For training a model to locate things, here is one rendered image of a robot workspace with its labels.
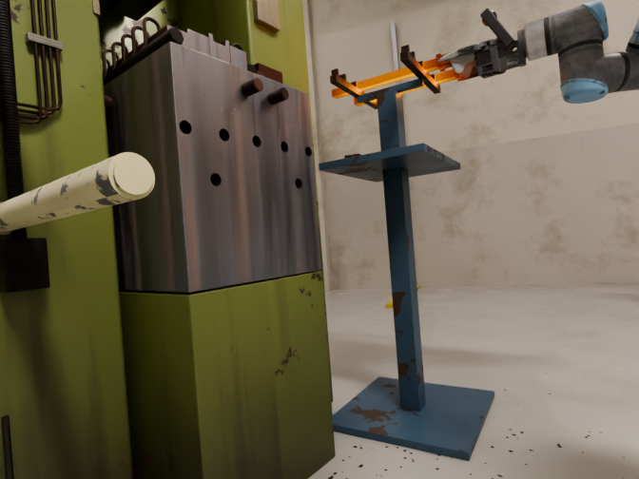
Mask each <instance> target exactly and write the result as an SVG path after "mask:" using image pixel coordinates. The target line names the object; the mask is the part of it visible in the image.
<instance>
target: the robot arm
mask: <svg viewBox="0 0 639 479"><path fill-rule="evenodd" d="M480 17H481V18H482V23H483V25H484V26H486V27H489V28H490V29H491V30H492V31H493V33H494V34H495V35H496V38H495V39H491V40H487V41H483V42H481V43H478V44H474V45H470V46H467V47H465V48H460V49H458V50H455V51H453V52H450V53H448V54H446V55H444V56H442V57H441V58H440V59H439V60H438V62H439V63H442V62H446V61H449V60H450V63H451V65H452V67H453V69H454V72H455V73H456V74H460V73H462V76H463V77H464V78H468V77H469V76H470V74H471V70H472V68H473V67H475V66H476V69H477V72H478V76H480V77H482V78H483V79H485V78H488V77H492V76H495V75H498V74H503V73H505V72H506V70H508V69H511V68H515V67H523V66H526V65H527V64H526V58H527V56H528V60H529V61H532V60H536V59H539V58H543V57H546V56H550V55H554V54H556V53H558V62H559V72H560V83H561V85H560V89H561V92H562V98H563V100H564V101H565V102H567V103H569V104H583V103H590V102H594V101H597V100H600V99H602V98H604V97H605V96H606V95H607V94H608V93H612V92H620V91H630V90H639V15H638V18H637V21H636V24H635V27H634V30H633V33H632V35H631V37H630V38H629V42H628V44H627V47H626V50H625V51H619V52H614V53H606V54H604V49H603V41H605V40H606V39H608V37H609V25H608V20H607V14H606V10H605V7H604V4H603V3H602V2H601V1H593V2H590V3H588V4H582V5H581V6H579V7H576V8H573V9H570V10H565V11H562V12H559V13H556V14H554V15H551V16H548V17H545V18H542V19H539V20H536V21H533V22H530V23H528V24H525V26H524V29H521V30H518V31H517V40H514V39H513V38H512V36H511V35H510V34H509V33H508V32H507V31H506V29H505V28H504V27H503V26H502V24H501V23H500V22H499V21H498V20H497V14H496V12H495V11H493V10H489V9H488V8H486V9H485V10H484V11H483V12H481V14H480ZM514 48H517V49H516V50H513V49H514ZM474 53H476V60H474V58H475V56H474ZM471 54H472V55H471ZM504 70H505V71H504Z"/></svg>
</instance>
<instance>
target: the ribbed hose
mask: <svg viewBox="0 0 639 479"><path fill-rule="evenodd" d="M12 41H13V40H12V27H11V16H10V0H0V95H1V96H0V98H1V100H2V102H1V103H0V104H1V106H2V108H1V110H2V112H4V113H2V115H1V116H2V118H4V120H2V122H3V123H2V125H3V126H2V127H3V131H4V132H3V134H4V135H3V137H4V139H3V140H4V149H6V150H4V152H6V153H5V155H6V156H5V158H6V159H5V161H6V162H5V164H6V165H5V167H6V170H7V171H6V173H7V175H6V176H7V177H6V179H7V185H8V186H7V188H8V190H7V191H9V192H8V194H9V195H8V197H9V198H8V200H10V199H13V198H15V197H18V196H20V195H22V194H25V193H24V192H23V191H25V190H24V189H23V188H24V186H23V185H24V184H23V183H22V182H24V181H22V180H23V179H24V178H22V177H23V175H22V174H23V172H22V170H23V169H22V167H23V166H22V163H21V161H22V160H21V159H22V157H20V156H22V155H21V154H20V153H22V152H21V151H20V150H21V148H20V147H21V145H20V144H21V143H20V141H21V140H20V136H19V135H20V133H19V132H20V131H19V129H20V128H19V127H18V126H19V122H18V121H19V119H18V118H19V116H18V109H17V108H18V107H17V106H18V104H17V103H18V102H17V98H16V97H17V95H16V94H17V92H16V91H17V89H16V81H15V79H16V78H15V65H14V57H13V56H14V54H13V42H12ZM27 229H28V228H26V227H25V228H21V229H17V230H13V231H11V236H12V238H10V239H0V292H2V293H13V292H21V291H28V290H36V289H44V288H49V287H50V282H49V269H48V245H47V239H46V238H28V237H27V235H28V234H26V233H27V232H28V231H26V230H27Z"/></svg>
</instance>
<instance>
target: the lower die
mask: <svg viewBox="0 0 639 479"><path fill-rule="evenodd" d="M171 28H172V27H171V26H169V25H166V26H165V27H163V28H162V29H160V30H159V31H157V32H156V33H155V34H153V35H152V36H151V37H149V38H148V39H147V44H149V43H151V42H152V41H153V40H155V39H156V38H158V37H159V36H160V35H162V34H163V33H165V32H166V31H167V30H169V29H171ZM180 32H181V33H182V35H183V37H184V41H183V43H182V44H181V46H184V47H186V48H191V49H193V50H196V51H198V52H200V53H203V54H205V55H208V56H211V57H213V58H216V59H219V60H221V61H224V62H227V63H228V64H231V65H233V66H236V67H240V68H243V69H246V70H247V63H246V52H245V51H242V50H240V49H237V48H234V47H231V46H229V42H228V41H226V40H225V46H223V45H221V44H219V43H216V42H214V40H213V35H212V34H211V33H207V34H206V35H202V34H200V33H198V32H196V31H193V30H191V29H185V30H184V31H181V30H180ZM143 46H144V42H142V43H141V44H140V45H139V46H138V47H136V49H137V52H138V51H139V50H140V49H142V48H143Z"/></svg>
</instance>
